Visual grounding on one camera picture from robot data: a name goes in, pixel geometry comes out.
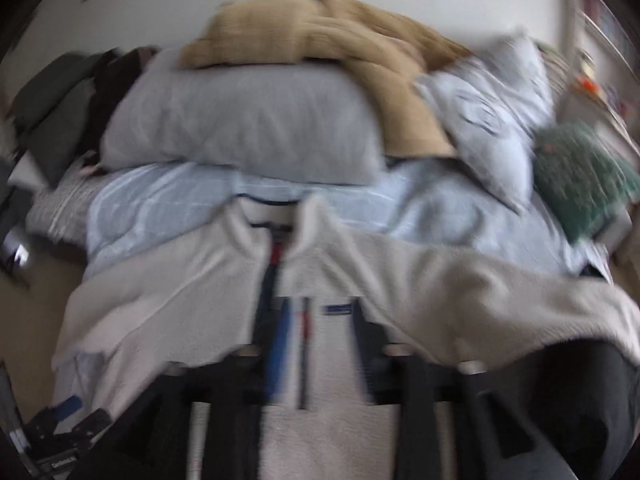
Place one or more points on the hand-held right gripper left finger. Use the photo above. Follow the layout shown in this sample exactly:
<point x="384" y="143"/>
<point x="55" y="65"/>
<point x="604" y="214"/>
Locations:
<point x="276" y="355"/>

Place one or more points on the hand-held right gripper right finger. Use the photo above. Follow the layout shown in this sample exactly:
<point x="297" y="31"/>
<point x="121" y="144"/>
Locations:
<point x="362" y="360"/>

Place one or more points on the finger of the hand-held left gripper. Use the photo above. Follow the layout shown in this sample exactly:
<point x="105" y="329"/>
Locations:
<point x="64" y="408"/>
<point x="92" y="422"/>

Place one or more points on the white fleece jacket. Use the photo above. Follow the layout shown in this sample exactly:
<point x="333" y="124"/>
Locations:
<point x="425" y="280"/>

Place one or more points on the light blue checked duvet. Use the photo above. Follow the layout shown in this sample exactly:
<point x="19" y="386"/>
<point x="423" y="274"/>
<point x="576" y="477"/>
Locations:
<point x="165" y="200"/>

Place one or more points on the dark furniture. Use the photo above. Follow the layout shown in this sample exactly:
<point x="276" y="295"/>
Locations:
<point x="12" y="220"/>

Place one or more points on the grey striped cloth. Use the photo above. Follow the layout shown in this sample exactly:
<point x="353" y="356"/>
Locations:
<point x="60" y="210"/>

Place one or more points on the person's dark clothing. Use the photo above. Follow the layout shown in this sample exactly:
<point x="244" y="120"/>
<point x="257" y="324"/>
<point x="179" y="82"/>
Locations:
<point x="590" y="410"/>

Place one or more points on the large grey pillow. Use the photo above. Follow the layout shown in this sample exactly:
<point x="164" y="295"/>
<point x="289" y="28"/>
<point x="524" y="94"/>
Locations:
<point x="240" y="120"/>

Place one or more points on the white box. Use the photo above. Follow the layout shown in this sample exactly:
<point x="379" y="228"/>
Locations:
<point x="31" y="170"/>

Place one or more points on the white patterned pillow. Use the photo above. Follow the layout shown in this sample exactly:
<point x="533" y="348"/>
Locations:
<point x="485" y="110"/>

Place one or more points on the dark grey cushion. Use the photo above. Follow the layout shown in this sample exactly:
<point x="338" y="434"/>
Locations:
<point x="55" y="125"/>

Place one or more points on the green patterned cushion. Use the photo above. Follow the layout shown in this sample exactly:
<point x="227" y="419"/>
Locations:
<point x="580" y="175"/>

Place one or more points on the dark maroon garment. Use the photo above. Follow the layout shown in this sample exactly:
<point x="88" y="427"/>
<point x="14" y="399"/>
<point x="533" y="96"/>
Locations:
<point x="110" y="90"/>

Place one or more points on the tan fuzzy blanket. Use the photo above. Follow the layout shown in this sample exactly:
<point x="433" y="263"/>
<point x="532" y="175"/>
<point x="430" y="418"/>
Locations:
<point x="350" y="25"/>

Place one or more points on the white shelf unit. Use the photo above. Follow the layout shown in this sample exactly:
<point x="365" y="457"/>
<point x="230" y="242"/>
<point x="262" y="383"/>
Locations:
<point x="600" y="85"/>

